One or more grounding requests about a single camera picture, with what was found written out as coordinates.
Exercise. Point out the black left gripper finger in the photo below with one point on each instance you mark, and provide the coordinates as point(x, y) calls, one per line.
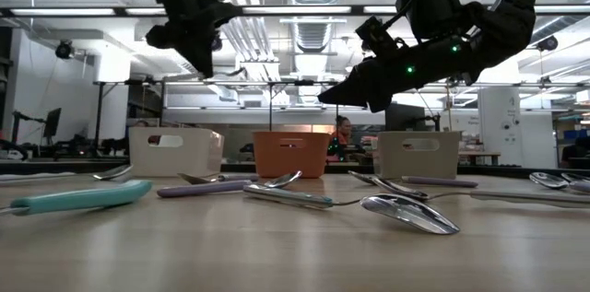
point(197, 59)
point(208, 54)

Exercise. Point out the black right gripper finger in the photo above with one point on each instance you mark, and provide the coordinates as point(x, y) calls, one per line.
point(355, 82)
point(371, 98)

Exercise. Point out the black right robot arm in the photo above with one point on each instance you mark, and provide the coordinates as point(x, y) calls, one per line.
point(507, 29)

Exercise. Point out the black monitor on arm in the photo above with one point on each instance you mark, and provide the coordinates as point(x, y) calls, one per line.
point(405, 119)

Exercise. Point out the black ceiling spotlight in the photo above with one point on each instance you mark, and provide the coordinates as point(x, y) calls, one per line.
point(64, 49)
point(547, 43)
point(217, 43)

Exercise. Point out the person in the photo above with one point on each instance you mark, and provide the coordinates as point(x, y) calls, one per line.
point(576, 151)
point(341, 137)

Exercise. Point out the grey plastic bin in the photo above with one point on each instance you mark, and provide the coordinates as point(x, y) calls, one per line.
point(424, 160)

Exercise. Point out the black overhead light bar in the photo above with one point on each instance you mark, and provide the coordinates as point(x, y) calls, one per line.
point(295, 10)

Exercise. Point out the orange plastic bin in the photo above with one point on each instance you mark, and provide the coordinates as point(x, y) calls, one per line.
point(290, 158)

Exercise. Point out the white plastic bin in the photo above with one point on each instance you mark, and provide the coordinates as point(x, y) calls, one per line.
point(184, 158)

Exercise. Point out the black background robot arms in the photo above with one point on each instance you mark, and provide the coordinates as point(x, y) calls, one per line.
point(113, 147)

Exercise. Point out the shelf with blue bins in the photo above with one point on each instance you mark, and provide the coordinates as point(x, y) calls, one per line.
point(576, 126)

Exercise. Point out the black monitor on stand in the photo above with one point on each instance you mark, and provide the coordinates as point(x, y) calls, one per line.
point(52, 124)

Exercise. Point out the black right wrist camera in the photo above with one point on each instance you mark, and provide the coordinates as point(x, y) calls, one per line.
point(378, 36)

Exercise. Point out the silver ventilation duct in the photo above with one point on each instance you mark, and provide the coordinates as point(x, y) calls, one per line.
point(313, 34)

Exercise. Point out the black background rig frame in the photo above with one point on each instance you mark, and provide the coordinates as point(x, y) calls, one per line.
point(99, 117)

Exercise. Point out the black aluminium table frame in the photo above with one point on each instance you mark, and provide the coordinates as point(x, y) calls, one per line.
point(69, 167)

